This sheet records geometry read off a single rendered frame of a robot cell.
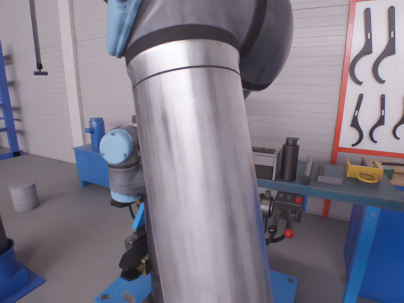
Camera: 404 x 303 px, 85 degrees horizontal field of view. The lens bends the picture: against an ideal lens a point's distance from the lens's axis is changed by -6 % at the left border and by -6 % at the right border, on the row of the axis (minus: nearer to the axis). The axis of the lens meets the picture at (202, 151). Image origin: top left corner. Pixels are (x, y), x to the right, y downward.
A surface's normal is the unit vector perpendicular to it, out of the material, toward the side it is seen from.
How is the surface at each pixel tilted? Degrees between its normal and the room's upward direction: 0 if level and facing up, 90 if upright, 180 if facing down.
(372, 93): 90
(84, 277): 0
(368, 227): 90
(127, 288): 0
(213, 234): 73
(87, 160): 90
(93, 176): 90
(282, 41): 118
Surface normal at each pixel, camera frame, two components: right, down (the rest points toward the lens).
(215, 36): 0.51, -0.09
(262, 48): 0.35, 0.86
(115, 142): -0.08, 0.17
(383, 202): -0.45, 0.23
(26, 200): 0.72, 0.18
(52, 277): 0.00, -0.97
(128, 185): 0.51, 0.22
